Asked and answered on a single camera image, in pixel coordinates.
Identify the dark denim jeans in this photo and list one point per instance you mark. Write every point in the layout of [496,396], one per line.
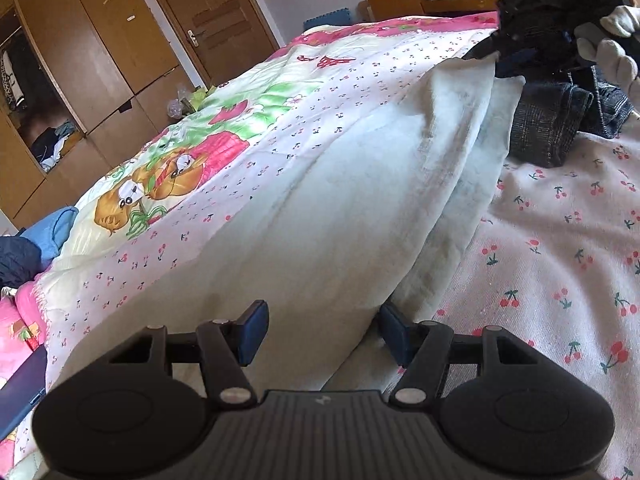
[545,125]

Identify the blue foam mats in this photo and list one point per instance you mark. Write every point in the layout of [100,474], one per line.
[325,19]

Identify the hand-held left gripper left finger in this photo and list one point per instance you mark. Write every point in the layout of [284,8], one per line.
[252,332]

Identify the cherry print bed sheet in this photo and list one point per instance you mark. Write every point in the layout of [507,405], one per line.
[550,260]

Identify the navy tablet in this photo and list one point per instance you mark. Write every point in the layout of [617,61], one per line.
[20,390]

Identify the wooden wardrobe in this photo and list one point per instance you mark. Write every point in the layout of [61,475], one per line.
[100,35]

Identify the pile of clothes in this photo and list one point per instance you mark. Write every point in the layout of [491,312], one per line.
[52,147]

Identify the hanging dark clothes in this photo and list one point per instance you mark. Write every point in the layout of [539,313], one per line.
[17,75]

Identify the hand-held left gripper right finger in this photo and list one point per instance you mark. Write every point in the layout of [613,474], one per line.
[395,332]

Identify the clear plastic bag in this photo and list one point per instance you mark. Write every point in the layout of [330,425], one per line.
[182,100]

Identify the navy cloth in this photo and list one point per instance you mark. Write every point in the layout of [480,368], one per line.
[17,262]

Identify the printed cherry quilt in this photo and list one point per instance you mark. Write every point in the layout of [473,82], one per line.
[300,105]

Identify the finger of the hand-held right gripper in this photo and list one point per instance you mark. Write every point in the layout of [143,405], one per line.
[510,66]
[487,46]

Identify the blue pillow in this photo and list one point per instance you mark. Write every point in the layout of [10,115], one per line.
[50,235]

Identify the pale green pants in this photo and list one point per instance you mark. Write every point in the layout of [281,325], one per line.
[325,200]

